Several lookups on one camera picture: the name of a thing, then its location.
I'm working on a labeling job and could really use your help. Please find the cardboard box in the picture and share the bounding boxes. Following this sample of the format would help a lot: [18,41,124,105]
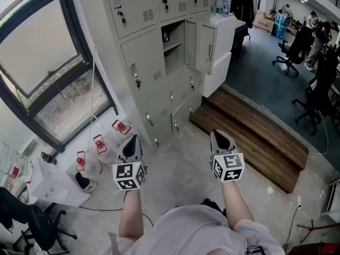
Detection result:
[253,11,276,35]

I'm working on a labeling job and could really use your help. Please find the large clear red label jug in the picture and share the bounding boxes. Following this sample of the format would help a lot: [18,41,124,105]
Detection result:
[0,141,34,183]

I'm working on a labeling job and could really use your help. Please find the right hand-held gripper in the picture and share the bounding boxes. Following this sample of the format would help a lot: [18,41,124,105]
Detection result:
[210,130,245,183]

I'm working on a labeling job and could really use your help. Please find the white side cabinet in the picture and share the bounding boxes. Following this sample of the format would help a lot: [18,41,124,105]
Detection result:
[201,16,247,98]

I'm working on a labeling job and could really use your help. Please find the black framed window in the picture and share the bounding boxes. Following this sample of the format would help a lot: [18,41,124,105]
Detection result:
[0,0,119,154]

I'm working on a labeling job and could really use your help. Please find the black waist device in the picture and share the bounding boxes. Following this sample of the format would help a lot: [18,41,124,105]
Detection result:
[202,198,227,215]

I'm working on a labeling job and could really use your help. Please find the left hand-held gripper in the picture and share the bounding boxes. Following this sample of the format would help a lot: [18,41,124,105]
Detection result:
[112,134,147,191]

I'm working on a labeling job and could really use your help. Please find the person's left forearm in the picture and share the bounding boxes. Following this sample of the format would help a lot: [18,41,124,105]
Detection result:
[118,189,146,241]

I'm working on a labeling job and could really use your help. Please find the blue and white bag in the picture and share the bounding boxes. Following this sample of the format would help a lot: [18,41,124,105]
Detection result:
[273,12,290,38]

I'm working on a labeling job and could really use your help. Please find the small black cup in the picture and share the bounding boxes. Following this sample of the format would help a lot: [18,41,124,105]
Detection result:
[40,151,58,166]

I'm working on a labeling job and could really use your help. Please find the locker door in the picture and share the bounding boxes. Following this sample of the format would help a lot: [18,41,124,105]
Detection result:
[185,19,216,75]

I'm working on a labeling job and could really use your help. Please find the person's right forearm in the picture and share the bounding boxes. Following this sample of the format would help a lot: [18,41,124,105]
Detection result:
[219,181,256,231]

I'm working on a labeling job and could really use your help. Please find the white power strip with cable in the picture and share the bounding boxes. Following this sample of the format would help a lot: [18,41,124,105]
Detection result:
[285,168,309,247]

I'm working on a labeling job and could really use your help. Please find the black office chair with clothes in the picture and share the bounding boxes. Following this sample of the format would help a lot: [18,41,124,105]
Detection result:
[0,186,78,252]

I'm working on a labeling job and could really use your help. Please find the black and white shoe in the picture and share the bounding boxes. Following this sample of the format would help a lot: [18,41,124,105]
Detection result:
[75,171,97,194]

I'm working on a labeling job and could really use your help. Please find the grey metal locker cabinet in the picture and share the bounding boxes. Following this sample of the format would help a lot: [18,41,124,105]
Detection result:
[99,0,216,148]

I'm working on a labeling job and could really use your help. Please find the white metal rack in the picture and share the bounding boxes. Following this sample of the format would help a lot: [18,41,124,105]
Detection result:
[320,178,340,218]

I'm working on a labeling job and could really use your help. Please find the wooden step platform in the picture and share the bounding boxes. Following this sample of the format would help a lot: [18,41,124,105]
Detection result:
[189,87,310,194]

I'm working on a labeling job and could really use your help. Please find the white low table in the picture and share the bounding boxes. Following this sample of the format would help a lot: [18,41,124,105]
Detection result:
[25,157,92,207]

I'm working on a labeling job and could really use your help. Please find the red floor stand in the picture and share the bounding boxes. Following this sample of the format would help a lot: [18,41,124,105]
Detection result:
[288,220,340,255]

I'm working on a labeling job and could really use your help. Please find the black strap buckle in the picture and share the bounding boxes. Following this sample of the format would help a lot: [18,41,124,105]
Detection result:
[245,245,264,255]

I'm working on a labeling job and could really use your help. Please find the person's white shirt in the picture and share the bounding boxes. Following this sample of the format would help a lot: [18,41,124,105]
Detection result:
[108,205,286,255]

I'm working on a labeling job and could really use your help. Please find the black floor cable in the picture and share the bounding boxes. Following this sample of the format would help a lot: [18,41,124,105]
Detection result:
[78,205,155,228]

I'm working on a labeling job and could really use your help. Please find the green label water bottle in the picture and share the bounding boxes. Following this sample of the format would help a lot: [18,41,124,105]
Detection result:
[215,0,224,20]

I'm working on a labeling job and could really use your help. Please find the white floor cable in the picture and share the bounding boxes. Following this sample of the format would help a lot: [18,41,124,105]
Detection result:
[312,109,330,156]

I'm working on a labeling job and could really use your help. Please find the black hanging clothes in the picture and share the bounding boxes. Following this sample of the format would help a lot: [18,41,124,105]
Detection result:
[230,0,259,29]

